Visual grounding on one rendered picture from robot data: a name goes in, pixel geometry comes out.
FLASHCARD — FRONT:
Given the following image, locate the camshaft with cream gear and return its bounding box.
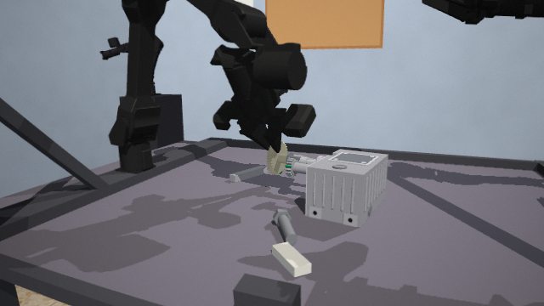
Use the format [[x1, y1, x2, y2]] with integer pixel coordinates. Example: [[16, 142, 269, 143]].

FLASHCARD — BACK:
[[266, 141, 316, 175]]

